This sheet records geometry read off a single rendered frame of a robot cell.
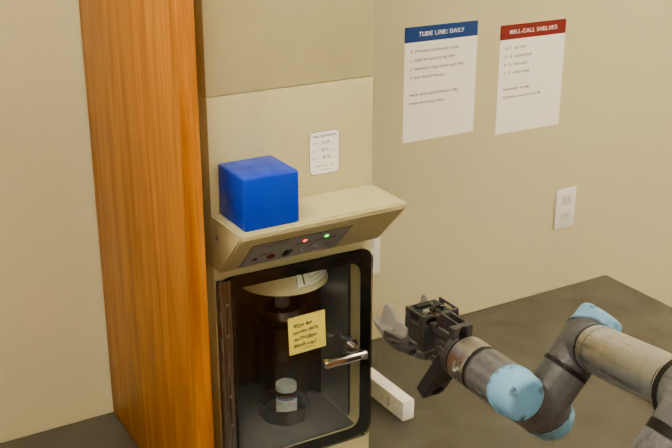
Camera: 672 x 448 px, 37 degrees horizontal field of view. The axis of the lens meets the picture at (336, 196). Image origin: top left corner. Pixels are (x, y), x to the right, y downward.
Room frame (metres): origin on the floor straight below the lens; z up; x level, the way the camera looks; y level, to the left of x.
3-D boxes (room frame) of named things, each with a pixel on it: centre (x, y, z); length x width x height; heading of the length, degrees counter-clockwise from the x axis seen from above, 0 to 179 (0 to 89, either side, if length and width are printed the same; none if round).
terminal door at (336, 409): (1.66, 0.07, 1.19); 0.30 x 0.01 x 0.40; 119
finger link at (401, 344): (1.51, -0.12, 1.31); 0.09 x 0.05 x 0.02; 45
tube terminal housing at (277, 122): (1.78, 0.13, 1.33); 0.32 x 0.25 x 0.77; 120
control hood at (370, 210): (1.62, 0.04, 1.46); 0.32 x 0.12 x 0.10; 120
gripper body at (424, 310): (1.47, -0.17, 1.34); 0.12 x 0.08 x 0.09; 30
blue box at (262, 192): (1.57, 0.13, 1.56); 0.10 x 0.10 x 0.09; 30
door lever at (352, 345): (1.67, -0.01, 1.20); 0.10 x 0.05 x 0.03; 119
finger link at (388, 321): (1.55, -0.09, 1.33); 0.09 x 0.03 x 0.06; 45
